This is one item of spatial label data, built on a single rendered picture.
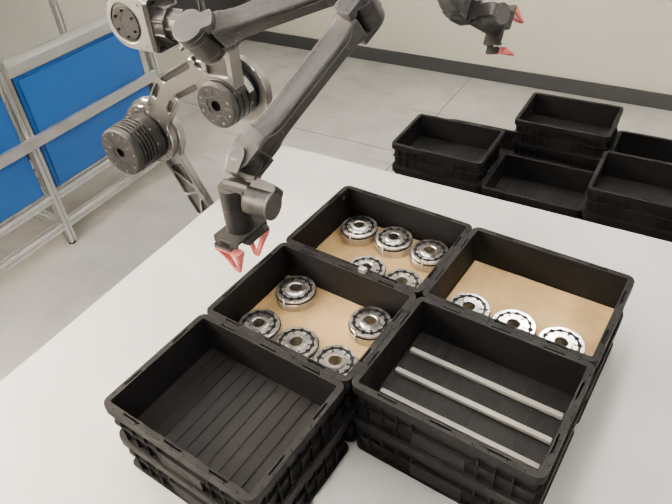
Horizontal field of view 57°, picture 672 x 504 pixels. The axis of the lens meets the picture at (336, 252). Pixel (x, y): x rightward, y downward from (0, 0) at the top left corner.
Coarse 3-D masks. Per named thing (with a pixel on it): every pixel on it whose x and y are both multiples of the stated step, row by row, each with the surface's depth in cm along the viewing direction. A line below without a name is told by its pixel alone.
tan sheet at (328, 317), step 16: (272, 304) 157; (320, 304) 156; (336, 304) 156; (352, 304) 155; (288, 320) 152; (304, 320) 152; (320, 320) 152; (336, 320) 151; (320, 336) 148; (336, 336) 147
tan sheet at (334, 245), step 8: (336, 232) 178; (328, 240) 176; (336, 240) 175; (416, 240) 173; (320, 248) 173; (328, 248) 173; (336, 248) 173; (344, 248) 172; (352, 248) 172; (360, 248) 172; (368, 248) 172; (336, 256) 170; (344, 256) 170; (352, 256) 170; (376, 256) 169; (408, 256) 168; (392, 264) 166; (400, 264) 166; (408, 264) 166; (416, 272) 163; (424, 272) 163
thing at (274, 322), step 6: (252, 312) 151; (258, 312) 151; (264, 312) 151; (270, 312) 150; (246, 318) 150; (270, 318) 149; (276, 318) 149; (246, 324) 148; (270, 324) 147; (276, 324) 147; (264, 330) 146; (270, 330) 146; (276, 330) 146; (270, 336) 145
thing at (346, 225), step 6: (354, 216) 178; (360, 216) 178; (366, 216) 178; (348, 222) 176; (372, 222) 176; (342, 228) 174; (348, 228) 174; (372, 228) 174; (348, 234) 172; (354, 234) 172; (360, 234) 172; (366, 234) 172; (372, 234) 172
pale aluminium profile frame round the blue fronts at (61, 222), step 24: (48, 0) 345; (0, 72) 261; (120, 96) 317; (24, 120) 277; (72, 120) 296; (24, 144) 278; (0, 168) 271; (96, 168) 319; (48, 192) 299; (24, 216) 290; (48, 216) 316; (72, 216) 315; (48, 240) 306; (72, 240) 319; (0, 264) 289
